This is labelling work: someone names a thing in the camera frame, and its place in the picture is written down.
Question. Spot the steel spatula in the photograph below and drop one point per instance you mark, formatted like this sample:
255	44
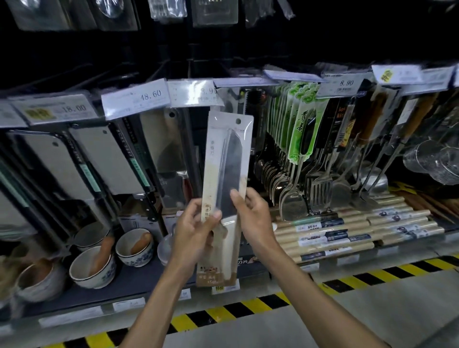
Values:
340	193

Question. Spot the row of hanging steel spoons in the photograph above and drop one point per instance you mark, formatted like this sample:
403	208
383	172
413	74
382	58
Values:
272	175

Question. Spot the person's left hand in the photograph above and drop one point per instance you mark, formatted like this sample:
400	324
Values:
190	236

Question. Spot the brown-rimmed mortar bowl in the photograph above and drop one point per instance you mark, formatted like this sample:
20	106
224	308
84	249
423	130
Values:
43	286

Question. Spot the wide clear hanging packet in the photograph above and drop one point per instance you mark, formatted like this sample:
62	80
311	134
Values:
215	12

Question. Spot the clear packaged hanging utensils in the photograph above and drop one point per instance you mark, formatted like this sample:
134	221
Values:
71	12

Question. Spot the yellow black hazard tape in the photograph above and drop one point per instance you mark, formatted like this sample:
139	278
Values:
222	313

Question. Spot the white blue-patterned mortar bowl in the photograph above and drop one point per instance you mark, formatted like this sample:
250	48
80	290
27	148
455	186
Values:
138	258
88	235
93	279

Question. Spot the person's right hand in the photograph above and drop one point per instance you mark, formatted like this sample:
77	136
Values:
258	226

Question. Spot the crumpled clear hanging packets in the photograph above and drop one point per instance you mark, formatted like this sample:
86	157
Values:
265	9

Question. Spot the person's right thumb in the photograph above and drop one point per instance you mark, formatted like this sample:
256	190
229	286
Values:
238	204

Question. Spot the person's right forearm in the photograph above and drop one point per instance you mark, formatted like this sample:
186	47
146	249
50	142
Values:
308	297

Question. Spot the small clear hanging packet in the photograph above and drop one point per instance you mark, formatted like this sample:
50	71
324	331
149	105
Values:
166	9

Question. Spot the white knife box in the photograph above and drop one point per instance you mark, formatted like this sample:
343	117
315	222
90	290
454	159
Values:
138	218

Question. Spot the wooden pestle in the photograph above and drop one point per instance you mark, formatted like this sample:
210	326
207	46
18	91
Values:
102	254
141	242

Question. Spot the packaged kitchen knife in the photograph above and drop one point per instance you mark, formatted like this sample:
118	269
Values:
229	157

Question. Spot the person's left forearm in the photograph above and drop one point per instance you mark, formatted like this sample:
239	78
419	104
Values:
157	308

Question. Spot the black packaged utensils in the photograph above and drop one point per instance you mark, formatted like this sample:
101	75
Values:
333	118

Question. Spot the dark printed box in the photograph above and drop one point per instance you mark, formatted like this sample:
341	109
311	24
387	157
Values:
251	260

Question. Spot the row of hanging price tags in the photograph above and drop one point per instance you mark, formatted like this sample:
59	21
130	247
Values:
136	98

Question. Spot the stack of wooden rolling pins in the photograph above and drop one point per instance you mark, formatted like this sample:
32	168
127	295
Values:
358	229

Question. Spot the row of green packaged utensils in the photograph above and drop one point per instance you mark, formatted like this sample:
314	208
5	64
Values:
297	122

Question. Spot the steel ladle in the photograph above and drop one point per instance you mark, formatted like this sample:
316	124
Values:
374	183

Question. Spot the grey store shelf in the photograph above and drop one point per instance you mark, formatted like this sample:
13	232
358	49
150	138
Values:
143	279

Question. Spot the small white bowl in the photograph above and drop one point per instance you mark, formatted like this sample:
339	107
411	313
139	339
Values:
165	249

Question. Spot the person's left thumb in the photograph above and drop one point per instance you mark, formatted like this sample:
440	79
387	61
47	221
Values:
213	220

